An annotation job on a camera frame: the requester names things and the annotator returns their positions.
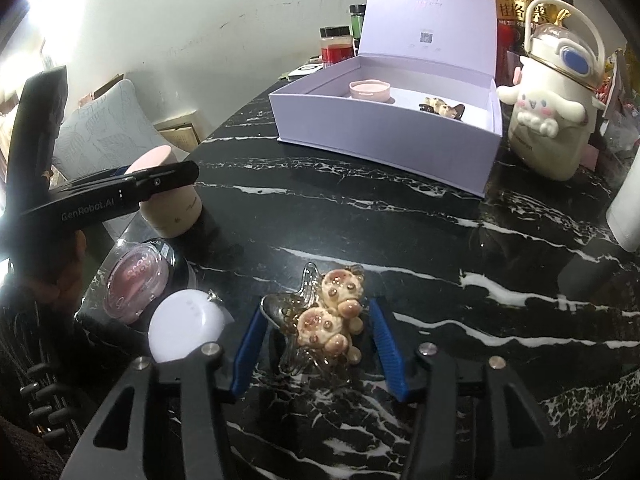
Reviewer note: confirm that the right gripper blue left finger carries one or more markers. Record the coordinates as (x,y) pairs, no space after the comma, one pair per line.
(247,353)

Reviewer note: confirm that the white cinnamoroll water bottle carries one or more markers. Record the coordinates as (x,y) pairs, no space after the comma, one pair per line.
(553,95)

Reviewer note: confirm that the white round case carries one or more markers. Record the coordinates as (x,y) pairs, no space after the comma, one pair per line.
(184,321)

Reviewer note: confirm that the red spice jar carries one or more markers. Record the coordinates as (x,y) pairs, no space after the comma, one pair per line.
(335,44)

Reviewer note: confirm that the white paper roll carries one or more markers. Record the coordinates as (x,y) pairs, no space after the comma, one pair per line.
(623,215)

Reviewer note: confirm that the clear bear hair clip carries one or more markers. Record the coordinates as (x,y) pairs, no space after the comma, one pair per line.
(316,325)

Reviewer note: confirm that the dark bear hair clip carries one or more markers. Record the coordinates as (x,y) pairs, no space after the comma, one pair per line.
(440,107)

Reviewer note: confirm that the open lavender gift box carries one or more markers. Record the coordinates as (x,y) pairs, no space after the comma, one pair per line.
(444,49)

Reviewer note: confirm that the grey leaf pattern cushion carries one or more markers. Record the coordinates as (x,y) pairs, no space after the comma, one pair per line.
(108,133)

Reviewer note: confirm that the green jar black lid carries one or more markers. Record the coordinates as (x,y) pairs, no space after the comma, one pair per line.
(356,14)

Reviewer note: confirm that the white card tin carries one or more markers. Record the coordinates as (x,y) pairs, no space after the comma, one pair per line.
(304,70)

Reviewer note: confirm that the pink blush compact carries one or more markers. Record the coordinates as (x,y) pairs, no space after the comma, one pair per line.
(142,277)

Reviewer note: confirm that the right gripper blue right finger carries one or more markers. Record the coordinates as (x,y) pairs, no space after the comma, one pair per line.
(391,358)

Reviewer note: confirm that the pink round lidded jar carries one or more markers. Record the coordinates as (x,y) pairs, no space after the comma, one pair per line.
(371,90)

